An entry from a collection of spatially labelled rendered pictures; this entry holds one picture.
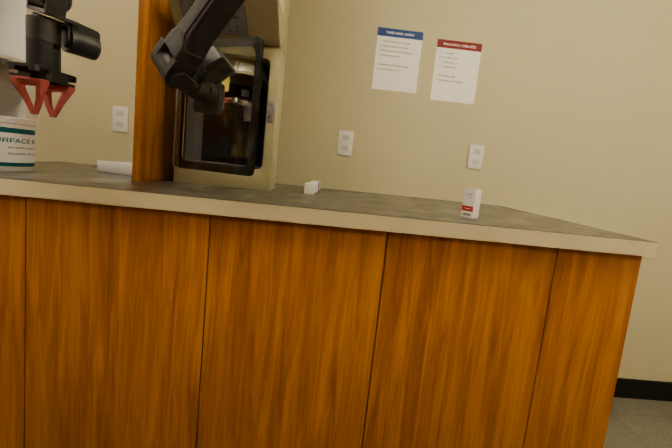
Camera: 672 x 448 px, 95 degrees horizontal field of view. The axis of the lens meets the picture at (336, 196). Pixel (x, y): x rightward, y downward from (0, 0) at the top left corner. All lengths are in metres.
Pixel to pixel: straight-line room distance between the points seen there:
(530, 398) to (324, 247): 0.71
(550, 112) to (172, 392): 1.84
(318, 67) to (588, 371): 1.44
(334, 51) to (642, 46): 1.45
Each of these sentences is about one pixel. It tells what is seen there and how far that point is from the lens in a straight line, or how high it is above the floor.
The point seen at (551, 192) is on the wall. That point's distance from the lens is 1.84.
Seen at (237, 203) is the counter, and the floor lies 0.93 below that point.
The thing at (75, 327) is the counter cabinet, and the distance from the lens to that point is 1.09.
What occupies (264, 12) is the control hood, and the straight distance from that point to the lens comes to 1.07.
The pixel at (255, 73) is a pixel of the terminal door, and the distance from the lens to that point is 0.98.
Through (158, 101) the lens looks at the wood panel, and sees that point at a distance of 1.17.
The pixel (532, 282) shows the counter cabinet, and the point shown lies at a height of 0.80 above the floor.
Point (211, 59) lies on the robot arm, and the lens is 0.78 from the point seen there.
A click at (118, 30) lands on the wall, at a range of 1.84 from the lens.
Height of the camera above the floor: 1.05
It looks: 5 degrees down
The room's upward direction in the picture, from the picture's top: 6 degrees clockwise
